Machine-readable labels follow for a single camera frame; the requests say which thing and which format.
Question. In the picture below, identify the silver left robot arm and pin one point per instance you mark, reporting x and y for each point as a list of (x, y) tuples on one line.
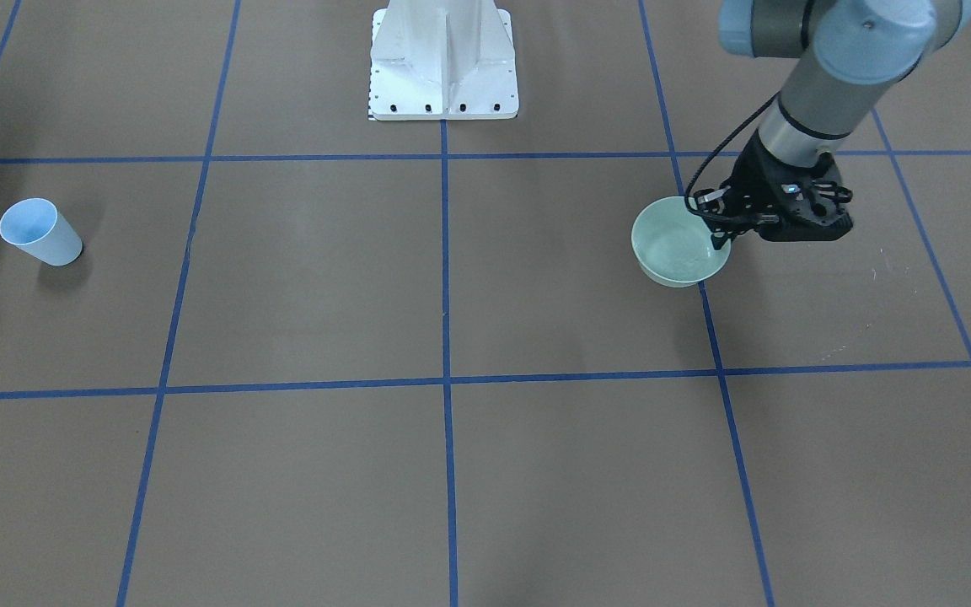
[(848, 55)]

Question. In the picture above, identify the light green ceramic bowl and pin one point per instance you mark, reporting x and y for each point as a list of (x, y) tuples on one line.
[(674, 247)]

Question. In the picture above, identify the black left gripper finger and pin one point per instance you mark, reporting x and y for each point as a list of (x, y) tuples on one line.
[(708, 203), (725, 229)]

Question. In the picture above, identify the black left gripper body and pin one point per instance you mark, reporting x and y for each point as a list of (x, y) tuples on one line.
[(753, 179)]

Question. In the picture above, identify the light blue plastic cup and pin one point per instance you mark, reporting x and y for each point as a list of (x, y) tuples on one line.
[(36, 227)]

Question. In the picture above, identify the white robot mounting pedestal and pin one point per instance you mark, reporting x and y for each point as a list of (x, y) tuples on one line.
[(442, 61)]

